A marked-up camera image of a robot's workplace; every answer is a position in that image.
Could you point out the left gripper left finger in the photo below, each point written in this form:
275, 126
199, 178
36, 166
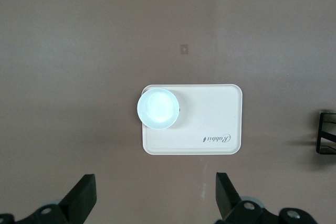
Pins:
73, 203

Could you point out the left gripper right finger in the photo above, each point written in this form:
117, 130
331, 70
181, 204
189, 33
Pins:
236, 205

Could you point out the beige rabbit tray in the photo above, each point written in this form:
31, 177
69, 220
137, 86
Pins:
204, 119

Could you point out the white bowl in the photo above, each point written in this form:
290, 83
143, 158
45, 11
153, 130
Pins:
158, 108

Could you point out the small brown tape patch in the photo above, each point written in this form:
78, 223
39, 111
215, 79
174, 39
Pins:
184, 49

